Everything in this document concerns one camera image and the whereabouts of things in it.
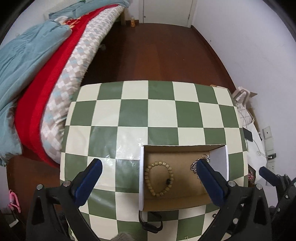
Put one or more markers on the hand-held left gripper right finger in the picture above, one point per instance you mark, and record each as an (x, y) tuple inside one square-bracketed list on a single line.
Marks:
[(211, 183)]

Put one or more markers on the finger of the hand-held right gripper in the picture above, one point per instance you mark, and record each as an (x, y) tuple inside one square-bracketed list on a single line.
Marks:
[(269, 175)]

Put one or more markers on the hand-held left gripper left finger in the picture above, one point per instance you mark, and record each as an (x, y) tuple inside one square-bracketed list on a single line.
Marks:
[(89, 183)]

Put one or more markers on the white cardboard box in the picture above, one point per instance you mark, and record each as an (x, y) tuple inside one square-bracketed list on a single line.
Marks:
[(182, 192)]

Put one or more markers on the red print plastic bag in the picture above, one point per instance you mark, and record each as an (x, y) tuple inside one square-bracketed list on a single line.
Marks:
[(251, 177)]

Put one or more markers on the black charger plug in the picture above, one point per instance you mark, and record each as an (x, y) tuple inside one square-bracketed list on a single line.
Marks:
[(271, 156)]

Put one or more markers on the white shopping bag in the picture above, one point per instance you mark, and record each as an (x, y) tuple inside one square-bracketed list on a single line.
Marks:
[(255, 146)]

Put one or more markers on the black smartphone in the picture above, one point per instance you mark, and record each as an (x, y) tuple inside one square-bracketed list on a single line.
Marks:
[(248, 134)]

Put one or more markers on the white quilted tote bag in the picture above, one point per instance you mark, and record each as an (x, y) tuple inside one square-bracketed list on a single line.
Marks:
[(242, 104)]

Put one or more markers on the black wristband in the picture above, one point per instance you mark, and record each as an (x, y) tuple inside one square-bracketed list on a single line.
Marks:
[(150, 228)]

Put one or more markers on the pink plastic item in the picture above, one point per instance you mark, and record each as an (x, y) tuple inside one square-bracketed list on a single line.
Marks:
[(14, 201)]

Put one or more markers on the green checkered tablecloth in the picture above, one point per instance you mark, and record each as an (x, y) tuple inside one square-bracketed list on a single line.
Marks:
[(161, 115)]

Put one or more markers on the diamond patterned mattress pad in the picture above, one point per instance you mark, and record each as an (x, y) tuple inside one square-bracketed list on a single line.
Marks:
[(69, 92)]

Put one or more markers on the teal duvet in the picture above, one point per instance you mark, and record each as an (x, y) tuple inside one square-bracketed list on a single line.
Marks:
[(23, 58)]

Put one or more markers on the orange drink bottle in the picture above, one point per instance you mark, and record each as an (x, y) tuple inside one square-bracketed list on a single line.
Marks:
[(133, 22)]

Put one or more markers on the white door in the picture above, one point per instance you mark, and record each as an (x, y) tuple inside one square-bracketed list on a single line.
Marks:
[(167, 11)]

